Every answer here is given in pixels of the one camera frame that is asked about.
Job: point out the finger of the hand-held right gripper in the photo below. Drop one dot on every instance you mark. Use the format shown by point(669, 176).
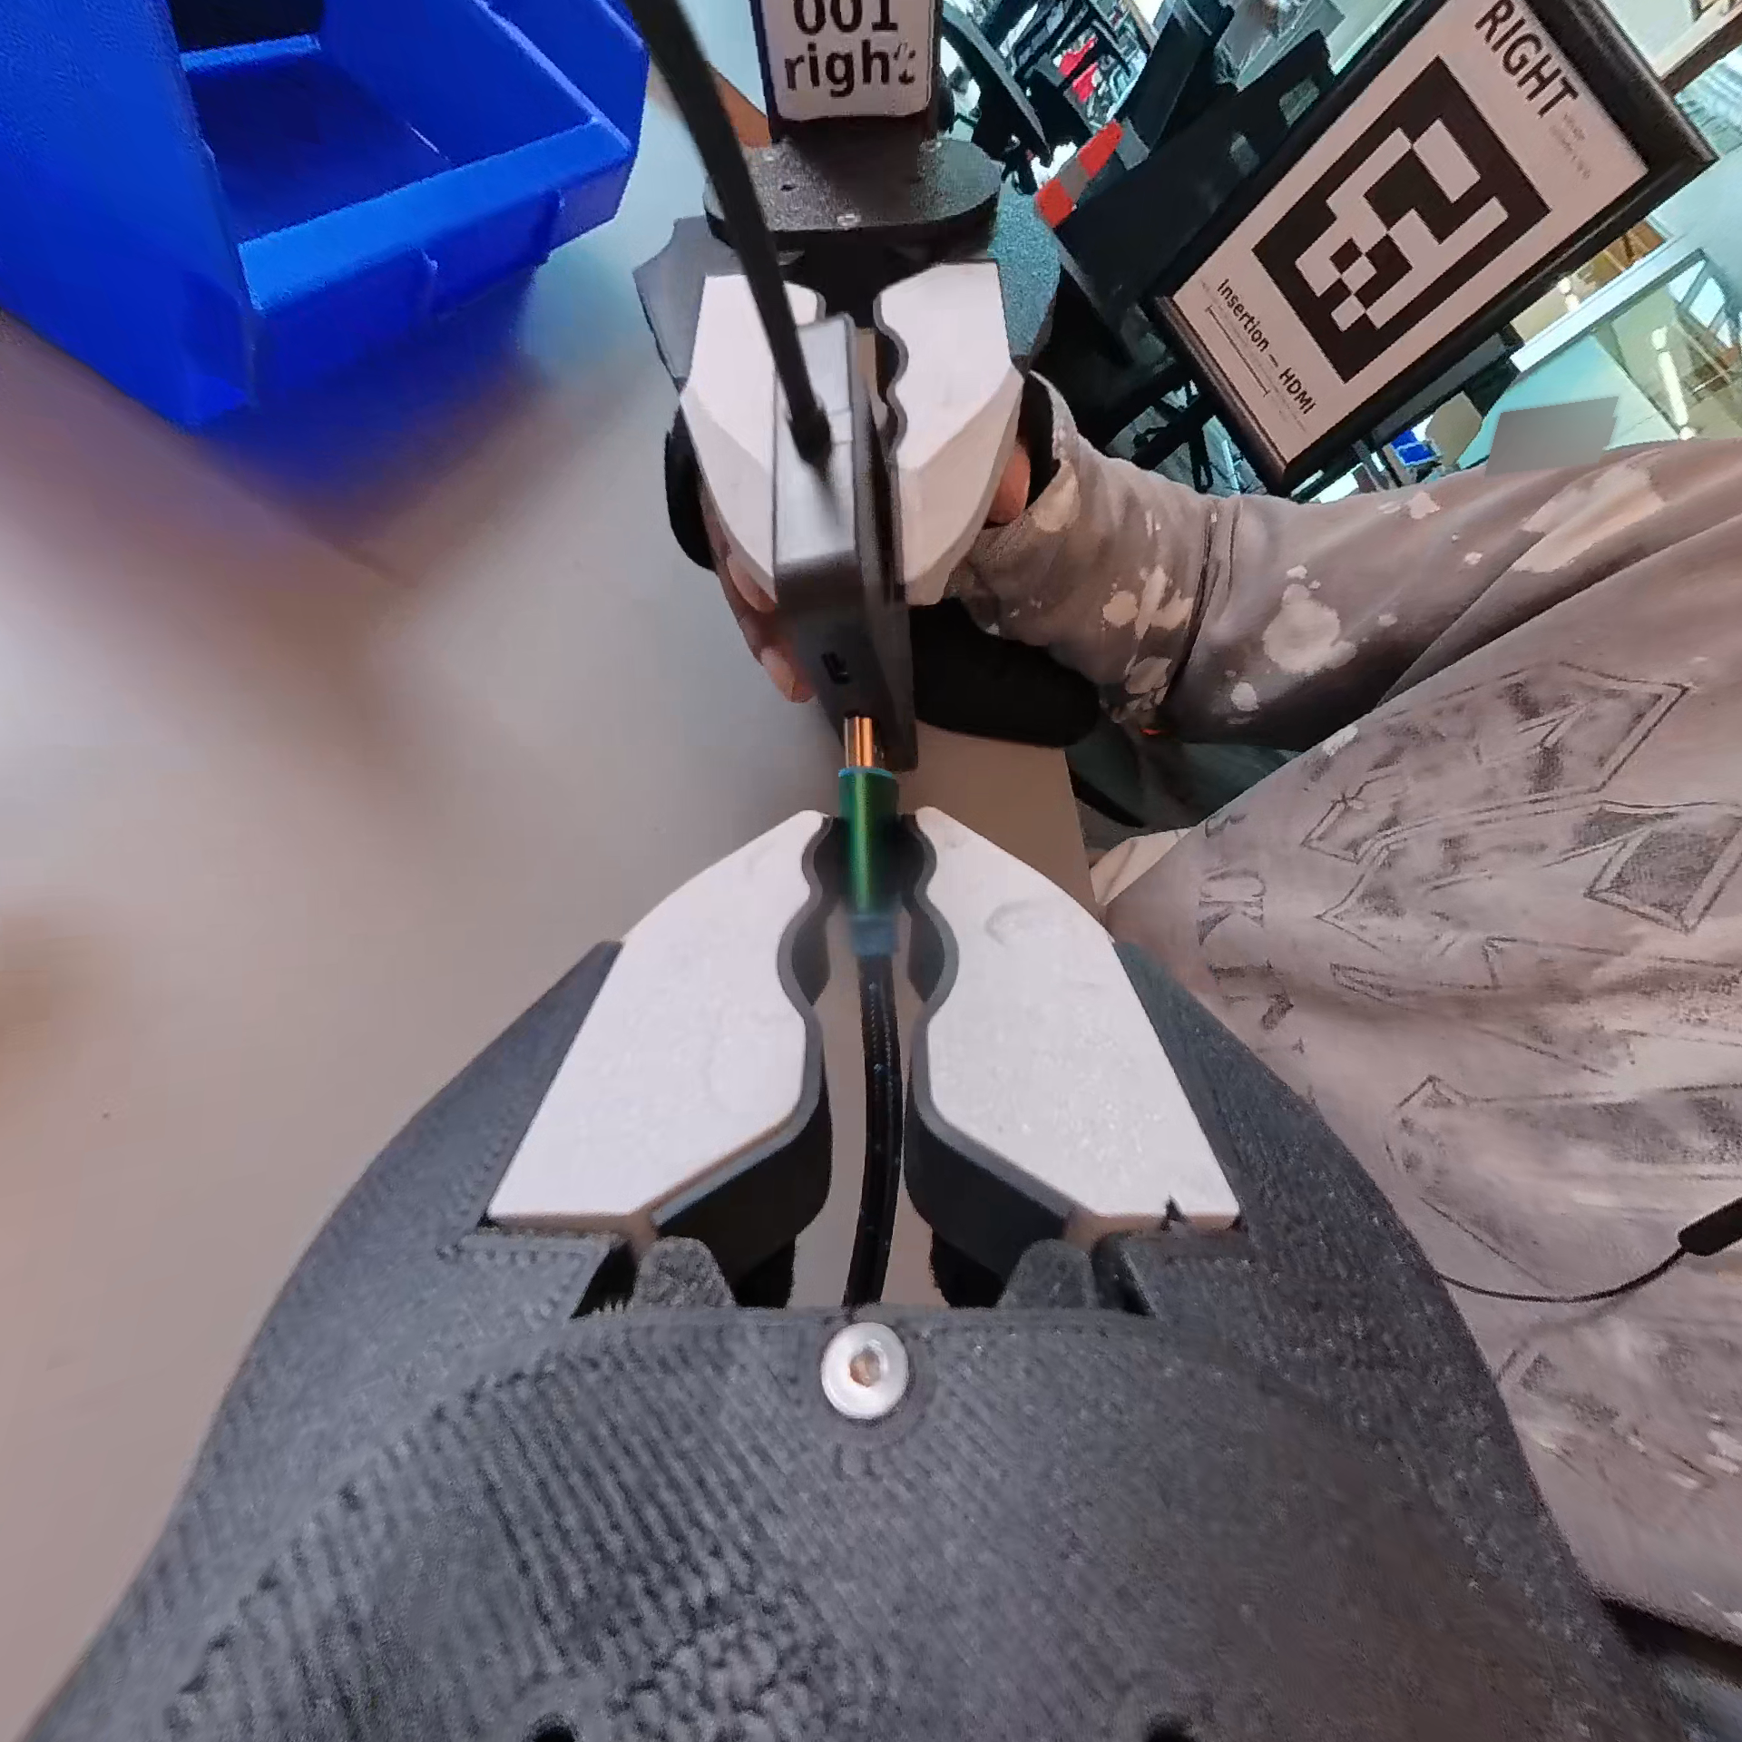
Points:
point(728, 410)
point(952, 410)

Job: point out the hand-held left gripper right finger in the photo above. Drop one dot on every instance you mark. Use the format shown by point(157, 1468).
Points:
point(1063, 1074)

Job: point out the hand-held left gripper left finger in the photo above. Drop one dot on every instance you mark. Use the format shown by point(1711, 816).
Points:
point(680, 1063)

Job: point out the blue plastic bin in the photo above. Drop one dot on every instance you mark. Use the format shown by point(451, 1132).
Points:
point(272, 204)

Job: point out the person's right hand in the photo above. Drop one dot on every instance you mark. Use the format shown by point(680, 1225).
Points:
point(762, 639)

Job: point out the orange striped cone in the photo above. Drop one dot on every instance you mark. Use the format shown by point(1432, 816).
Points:
point(1083, 170)

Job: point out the black textured pad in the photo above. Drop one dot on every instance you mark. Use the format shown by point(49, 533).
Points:
point(1000, 681)

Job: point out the black framed marker sign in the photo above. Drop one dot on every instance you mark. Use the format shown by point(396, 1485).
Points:
point(1403, 219)

